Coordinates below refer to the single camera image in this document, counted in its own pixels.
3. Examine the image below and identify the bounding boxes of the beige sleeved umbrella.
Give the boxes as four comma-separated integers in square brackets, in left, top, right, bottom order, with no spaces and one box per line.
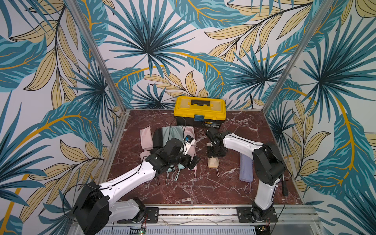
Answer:
[207,143,219,169]

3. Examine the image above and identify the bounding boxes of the pink sleeved umbrella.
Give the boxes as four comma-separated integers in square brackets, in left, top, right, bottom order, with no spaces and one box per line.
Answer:
[187,145,197,171]

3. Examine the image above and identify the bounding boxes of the pink umbrella sleeve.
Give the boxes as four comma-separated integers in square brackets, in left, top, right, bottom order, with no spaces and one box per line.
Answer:
[184,126,196,139]
[140,126,153,151]

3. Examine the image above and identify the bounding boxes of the mint umbrella sleeve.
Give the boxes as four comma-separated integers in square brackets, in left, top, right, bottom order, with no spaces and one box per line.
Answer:
[162,126,174,146]
[171,125,185,143]

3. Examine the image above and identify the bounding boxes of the lavender sleeved umbrella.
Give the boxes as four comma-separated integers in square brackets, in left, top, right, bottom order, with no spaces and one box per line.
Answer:
[239,153,254,183]

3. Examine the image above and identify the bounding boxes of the mint sleeved umbrella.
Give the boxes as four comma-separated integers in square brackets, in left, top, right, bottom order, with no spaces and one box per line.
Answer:
[177,164,186,170]
[166,165,175,173]

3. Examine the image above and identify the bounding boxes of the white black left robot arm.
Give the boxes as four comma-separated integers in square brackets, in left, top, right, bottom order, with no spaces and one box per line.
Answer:
[72,135,200,235]

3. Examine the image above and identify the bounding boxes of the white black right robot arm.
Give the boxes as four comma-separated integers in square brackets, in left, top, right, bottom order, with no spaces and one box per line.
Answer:
[206,127,287,215]

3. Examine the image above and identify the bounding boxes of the yellow black toolbox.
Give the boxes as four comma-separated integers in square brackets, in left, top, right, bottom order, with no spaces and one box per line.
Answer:
[173,96,226,128]

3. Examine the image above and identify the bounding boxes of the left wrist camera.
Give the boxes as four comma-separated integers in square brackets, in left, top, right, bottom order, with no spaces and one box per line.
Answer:
[182,135,195,155]

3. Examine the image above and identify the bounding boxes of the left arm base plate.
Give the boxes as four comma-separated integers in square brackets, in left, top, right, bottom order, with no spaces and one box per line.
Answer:
[117,207,159,224]

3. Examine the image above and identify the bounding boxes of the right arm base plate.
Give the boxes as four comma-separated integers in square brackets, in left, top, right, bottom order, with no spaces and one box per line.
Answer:
[236,206,278,223]

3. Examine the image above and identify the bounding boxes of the black handled screwdriver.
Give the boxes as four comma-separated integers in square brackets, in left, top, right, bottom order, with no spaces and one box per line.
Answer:
[281,175,288,197]

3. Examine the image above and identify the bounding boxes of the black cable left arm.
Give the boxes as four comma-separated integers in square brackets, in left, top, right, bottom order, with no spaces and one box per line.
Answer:
[61,183,100,222]

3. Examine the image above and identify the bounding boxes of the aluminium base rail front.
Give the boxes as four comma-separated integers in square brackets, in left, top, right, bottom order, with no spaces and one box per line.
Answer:
[99,204,325,235]

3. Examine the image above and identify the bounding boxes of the aluminium frame rail left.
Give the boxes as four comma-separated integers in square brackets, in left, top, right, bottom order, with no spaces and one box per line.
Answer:
[66,0,126,113]

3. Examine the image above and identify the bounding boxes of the aluminium frame rail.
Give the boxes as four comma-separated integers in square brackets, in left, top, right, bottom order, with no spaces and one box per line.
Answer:
[66,0,126,113]
[262,0,334,114]

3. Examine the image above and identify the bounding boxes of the aluminium frame rail right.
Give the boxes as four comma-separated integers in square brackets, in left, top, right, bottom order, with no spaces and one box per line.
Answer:
[262,0,334,114]

